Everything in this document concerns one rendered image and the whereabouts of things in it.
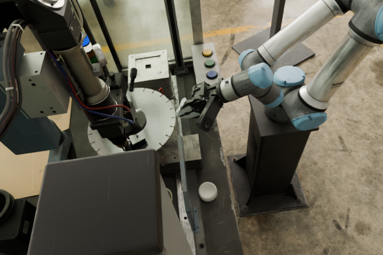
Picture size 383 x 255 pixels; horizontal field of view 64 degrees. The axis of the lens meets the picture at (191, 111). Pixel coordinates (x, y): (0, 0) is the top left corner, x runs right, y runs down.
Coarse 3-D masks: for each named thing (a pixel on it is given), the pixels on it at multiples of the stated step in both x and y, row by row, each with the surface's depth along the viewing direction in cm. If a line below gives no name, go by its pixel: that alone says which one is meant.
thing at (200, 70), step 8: (192, 48) 142; (200, 48) 142; (208, 48) 141; (192, 56) 147; (200, 56) 138; (216, 56) 137; (200, 64) 135; (216, 64) 134; (200, 72) 132; (200, 80) 130; (208, 80) 129; (216, 80) 129
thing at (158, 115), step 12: (132, 96) 121; (144, 96) 120; (156, 96) 120; (144, 108) 117; (156, 108) 116; (168, 108) 116; (156, 120) 113; (168, 120) 112; (96, 132) 112; (144, 132) 110; (156, 132) 109; (168, 132) 109; (96, 144) 109; (108, 144) 108; (132, 144) 107; (144, 144) 107; (156, 144) 106
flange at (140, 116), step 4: (136, 108) 116; (140, 112) 114; (136, 116) 113; (140, 116) 113; (144, 116) 113; (136, 120) 112; (140, 120) 112; (144, 120) 112; (140, 124) 111; (144, 124) 112
